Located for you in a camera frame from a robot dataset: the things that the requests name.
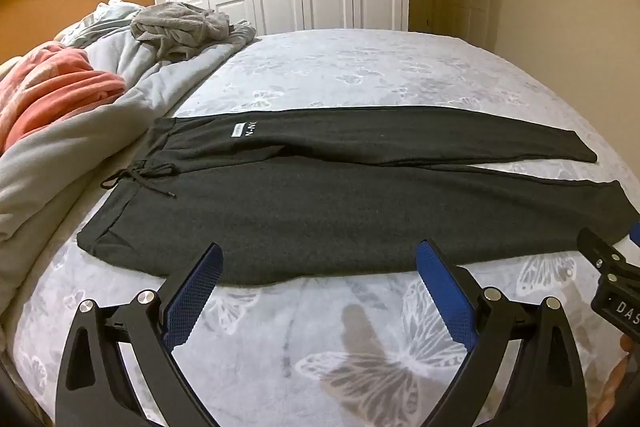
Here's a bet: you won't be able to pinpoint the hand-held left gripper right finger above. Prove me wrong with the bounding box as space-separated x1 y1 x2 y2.
414 238 589 427

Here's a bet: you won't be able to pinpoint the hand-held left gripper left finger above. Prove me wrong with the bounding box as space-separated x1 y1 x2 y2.
55 243 224 427

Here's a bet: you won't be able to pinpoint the dark grey pants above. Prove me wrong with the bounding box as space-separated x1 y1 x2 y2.
77 105 632 286

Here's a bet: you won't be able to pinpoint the person's right hand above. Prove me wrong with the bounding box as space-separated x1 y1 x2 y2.
606 332 640 413

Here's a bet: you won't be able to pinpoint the light grey duvet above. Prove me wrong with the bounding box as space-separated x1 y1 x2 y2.
0 0 257 323

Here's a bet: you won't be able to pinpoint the bed with butterfly sheet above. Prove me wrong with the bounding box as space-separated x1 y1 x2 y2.
10 28 640 427

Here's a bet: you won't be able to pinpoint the pink blanket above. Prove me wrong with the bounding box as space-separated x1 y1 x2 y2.
0 41 127 152

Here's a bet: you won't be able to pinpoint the grey fluffy garment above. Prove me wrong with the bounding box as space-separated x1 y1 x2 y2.
130 2 236 62

